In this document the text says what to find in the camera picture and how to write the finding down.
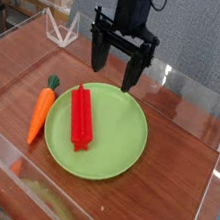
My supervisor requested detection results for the red star-shaped bar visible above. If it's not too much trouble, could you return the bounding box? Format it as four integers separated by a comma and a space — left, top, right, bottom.
71, 84, 93, 152

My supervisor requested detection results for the green plate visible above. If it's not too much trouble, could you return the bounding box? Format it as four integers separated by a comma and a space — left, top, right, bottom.
44, 82, 148, 180

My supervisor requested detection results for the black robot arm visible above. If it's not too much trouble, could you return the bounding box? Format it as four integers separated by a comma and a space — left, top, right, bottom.
91, 0, 165, 92

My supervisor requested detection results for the orange toy carrot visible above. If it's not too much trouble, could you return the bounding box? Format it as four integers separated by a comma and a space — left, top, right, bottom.
27, 74, 60, 144

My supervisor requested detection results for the clear acrylic tray enclosure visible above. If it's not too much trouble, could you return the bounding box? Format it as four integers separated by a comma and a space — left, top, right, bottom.
0, 11, 220, 220

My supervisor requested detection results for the wooden shelf unit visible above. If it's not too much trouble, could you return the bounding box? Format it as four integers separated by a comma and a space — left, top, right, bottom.
0, 0, 70, 37

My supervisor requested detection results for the black cable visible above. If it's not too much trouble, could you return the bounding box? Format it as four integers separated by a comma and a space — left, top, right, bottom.
146, 0, 168, 14

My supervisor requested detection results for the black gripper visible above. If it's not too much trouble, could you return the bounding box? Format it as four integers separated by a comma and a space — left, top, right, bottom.
91, 5, 160, 92

